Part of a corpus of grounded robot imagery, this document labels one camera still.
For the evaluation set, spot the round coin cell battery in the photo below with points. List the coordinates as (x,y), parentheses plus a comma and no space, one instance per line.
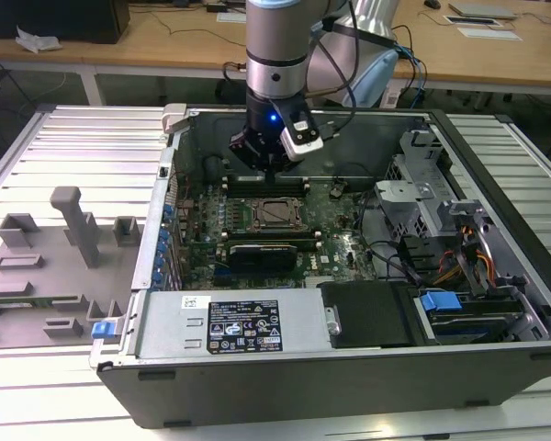
(337,189)

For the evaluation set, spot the green RAM stick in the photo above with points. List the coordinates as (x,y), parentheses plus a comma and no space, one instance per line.
(27,303)

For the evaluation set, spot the grey parts rack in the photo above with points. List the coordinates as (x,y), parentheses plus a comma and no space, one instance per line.
(37,275)

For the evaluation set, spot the black open PC case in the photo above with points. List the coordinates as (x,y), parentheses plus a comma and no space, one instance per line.
(303,390)

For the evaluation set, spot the RAM slot white clips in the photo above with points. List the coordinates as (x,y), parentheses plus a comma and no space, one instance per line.
(291,188)
(303,246)
(291,180)
(271,236)

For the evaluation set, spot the black power adapter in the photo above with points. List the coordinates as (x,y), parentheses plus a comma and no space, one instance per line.
(218,7)

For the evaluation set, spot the white strip black window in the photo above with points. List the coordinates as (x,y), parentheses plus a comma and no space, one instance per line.
(470,20)

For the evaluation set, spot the flat grey laptop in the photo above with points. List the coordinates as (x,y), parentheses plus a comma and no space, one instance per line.
(482,9)

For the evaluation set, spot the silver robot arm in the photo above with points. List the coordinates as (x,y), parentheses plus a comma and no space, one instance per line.
(275,46)

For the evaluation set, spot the white keyboard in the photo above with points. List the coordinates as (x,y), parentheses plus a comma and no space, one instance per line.
(232,17)

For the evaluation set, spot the black plastic shroud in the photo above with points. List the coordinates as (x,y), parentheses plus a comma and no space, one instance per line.
(365,317)

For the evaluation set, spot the grey case release latch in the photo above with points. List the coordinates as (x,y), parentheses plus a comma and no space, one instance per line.
(176,117)

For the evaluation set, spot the crumpled white paper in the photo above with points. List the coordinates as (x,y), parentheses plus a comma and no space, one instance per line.
(37,39)

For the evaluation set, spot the metal drive cage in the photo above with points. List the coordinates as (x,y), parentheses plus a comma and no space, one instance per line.
(408,193)

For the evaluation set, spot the black box on desk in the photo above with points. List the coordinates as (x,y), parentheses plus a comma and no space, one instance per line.
(59,18)

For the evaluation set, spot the CPU socket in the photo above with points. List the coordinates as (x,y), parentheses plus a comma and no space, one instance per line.
(252,216)

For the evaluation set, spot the green motherboard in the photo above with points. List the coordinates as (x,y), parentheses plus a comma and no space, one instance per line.
(340,257)

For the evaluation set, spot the blue case latch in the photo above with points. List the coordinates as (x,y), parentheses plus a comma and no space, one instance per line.
(102,329)

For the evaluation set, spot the round black component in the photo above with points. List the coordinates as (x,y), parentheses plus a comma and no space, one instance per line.
(213,166)

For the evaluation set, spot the hard disk in blue carrier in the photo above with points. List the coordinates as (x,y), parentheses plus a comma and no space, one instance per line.
(438,303)

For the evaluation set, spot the wooden desk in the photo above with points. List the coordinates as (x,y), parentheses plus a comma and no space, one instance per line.
(165,46)

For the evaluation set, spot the silver power supply unit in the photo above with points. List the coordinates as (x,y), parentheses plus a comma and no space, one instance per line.
(174,321)

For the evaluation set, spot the black computer mouse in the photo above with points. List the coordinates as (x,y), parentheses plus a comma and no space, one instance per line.
(431,3)

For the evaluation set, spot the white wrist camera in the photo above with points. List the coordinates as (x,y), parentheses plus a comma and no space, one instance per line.
(303,147)

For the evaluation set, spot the black graphics card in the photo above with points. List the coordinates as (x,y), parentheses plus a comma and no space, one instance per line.
(262,257)

